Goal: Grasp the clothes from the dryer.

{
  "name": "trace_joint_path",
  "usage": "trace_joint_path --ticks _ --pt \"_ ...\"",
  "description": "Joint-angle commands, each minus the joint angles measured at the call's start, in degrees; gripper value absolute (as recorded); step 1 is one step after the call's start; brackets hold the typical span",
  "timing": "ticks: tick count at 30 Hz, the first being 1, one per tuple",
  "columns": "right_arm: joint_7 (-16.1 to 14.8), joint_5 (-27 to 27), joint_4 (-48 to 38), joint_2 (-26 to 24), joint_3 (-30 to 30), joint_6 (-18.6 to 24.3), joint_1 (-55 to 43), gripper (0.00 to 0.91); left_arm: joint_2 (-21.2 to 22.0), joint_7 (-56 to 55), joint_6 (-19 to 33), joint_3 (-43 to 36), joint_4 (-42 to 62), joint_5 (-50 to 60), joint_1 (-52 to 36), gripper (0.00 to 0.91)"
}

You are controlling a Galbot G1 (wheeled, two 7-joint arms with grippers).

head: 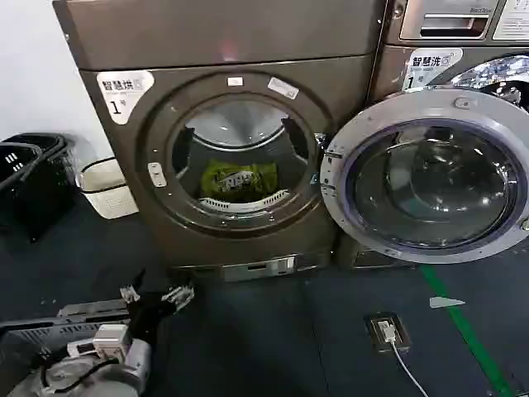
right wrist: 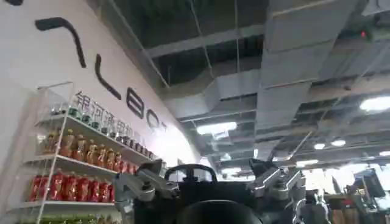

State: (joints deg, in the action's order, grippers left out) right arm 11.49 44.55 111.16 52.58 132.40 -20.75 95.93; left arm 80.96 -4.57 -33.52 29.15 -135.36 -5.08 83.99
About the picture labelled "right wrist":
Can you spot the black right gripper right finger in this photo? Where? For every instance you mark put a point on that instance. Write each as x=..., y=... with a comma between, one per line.
x=275, y=185

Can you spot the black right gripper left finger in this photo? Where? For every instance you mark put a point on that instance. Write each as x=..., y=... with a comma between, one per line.
x=143, y=188

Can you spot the long ceiling light panel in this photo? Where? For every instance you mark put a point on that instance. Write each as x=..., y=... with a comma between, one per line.
x=307, y=162
x=216, y=128

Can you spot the small round ceiling light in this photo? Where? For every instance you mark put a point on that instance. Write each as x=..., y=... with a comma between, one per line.
x=338, y=143
x=319, y=146

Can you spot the white shelf with bottled goods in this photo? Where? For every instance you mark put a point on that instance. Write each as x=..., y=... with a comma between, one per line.
x=79, y=170

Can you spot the dark monitor on stand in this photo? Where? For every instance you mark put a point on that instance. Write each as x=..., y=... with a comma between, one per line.
x=370, y=182

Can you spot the large bright ceiling light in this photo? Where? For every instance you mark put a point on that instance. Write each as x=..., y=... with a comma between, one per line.
x=376, y=104

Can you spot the grey ceiling ventilation duct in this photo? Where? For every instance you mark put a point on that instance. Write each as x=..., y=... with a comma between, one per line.
x=283, y=76

